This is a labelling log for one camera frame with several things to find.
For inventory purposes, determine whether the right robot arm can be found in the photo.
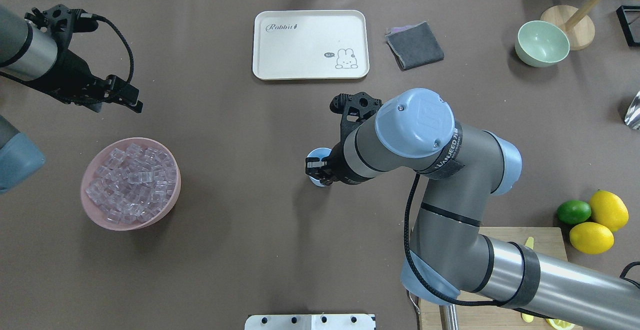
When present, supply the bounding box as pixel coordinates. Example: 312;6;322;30
305;87;640;330

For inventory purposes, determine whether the yellow lemon outer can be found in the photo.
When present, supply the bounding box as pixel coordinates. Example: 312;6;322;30
569;222;615;255

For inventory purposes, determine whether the steel ice scoop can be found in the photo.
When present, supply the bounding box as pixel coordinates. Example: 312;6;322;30
622;91;640;130

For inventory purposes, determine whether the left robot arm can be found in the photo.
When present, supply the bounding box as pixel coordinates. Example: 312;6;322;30
0;4;143;113

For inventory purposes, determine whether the yellow plastic knife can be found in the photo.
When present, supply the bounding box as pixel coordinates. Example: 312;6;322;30
520;237;535;323

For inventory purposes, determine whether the mint green bowl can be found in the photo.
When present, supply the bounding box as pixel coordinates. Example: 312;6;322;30
514;20;570;67

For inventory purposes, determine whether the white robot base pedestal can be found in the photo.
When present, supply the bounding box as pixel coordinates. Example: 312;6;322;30
244;314;377;330

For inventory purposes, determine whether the clear ice cubes pile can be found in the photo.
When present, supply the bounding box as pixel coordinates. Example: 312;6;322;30
85;143;178;225

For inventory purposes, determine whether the yellow lemon near board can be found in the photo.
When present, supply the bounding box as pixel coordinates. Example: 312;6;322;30
589;190;630;233

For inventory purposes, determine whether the wooden glass stand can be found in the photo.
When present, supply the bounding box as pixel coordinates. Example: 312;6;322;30
540;0;640;51

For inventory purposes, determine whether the lemon half upper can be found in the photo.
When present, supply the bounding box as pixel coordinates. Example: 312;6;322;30
546;319;576;330

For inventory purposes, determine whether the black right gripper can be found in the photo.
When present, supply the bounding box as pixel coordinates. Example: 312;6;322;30
325;92;383;185

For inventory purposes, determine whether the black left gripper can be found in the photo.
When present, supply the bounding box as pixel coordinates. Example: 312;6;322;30
24;4;143;113

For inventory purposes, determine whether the steel muddler black tip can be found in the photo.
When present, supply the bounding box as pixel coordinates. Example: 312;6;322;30
438;305;459;330

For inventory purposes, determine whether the grey folded cloth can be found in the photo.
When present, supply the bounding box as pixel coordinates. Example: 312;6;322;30
385;21;445;70

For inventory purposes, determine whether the bamboo cutting board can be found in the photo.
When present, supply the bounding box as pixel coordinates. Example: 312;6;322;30
416;226;567;330

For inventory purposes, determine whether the green lime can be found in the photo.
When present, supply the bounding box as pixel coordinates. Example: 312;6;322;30
556;200;592;226

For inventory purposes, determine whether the cream rabbit tray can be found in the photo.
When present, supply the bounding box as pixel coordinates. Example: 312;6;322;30
252;10;370;81

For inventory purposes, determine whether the light blue cup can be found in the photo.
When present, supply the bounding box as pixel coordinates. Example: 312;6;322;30
305;147;338;187

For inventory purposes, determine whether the pink bowl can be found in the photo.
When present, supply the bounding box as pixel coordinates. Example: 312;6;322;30
80;137;182;231

